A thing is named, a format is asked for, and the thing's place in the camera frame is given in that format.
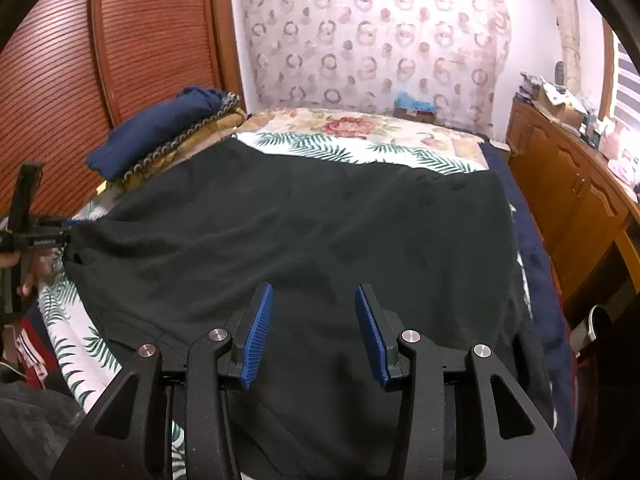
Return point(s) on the navy blue garment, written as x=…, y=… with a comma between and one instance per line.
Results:
x=150, y=130

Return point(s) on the brown wooden cabinet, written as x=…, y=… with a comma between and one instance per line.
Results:
x=565, y=180

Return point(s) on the brown wooden wardrobe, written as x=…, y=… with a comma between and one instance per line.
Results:
x=75, y=85

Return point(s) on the brown box with blue top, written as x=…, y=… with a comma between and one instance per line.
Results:
x=414, y=109

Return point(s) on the pink item on cabinet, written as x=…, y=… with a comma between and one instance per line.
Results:
x=624, y=152

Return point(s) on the red and white cloth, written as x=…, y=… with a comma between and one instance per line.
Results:
x=35, y=355

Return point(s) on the person's left hand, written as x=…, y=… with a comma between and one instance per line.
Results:
x=36, y=271

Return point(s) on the floral bed sheet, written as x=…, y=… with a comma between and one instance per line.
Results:
x=350, y=142

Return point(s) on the grey cloth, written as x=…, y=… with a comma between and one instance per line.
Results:
x=35, y=430

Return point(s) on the white curved object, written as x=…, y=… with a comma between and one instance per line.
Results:
x=595, y=327

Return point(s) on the gold patterned folded cloth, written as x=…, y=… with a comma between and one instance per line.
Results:
x=200, y=135

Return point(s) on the open cardboard box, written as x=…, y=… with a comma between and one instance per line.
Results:
x=560, y=105

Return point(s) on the navy blue blanket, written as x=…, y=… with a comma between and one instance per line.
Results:
x=540, y=270

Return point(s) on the window blind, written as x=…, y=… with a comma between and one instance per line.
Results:
x=626, y=80

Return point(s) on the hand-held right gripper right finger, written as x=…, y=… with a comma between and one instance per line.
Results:
x=370, y=340

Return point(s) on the black garment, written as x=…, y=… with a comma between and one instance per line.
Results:
x=300, y=240

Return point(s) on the floral patterned curtain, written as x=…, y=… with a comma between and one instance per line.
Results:
x=375, y=40

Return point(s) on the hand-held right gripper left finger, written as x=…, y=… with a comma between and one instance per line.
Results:
x=257, y=340

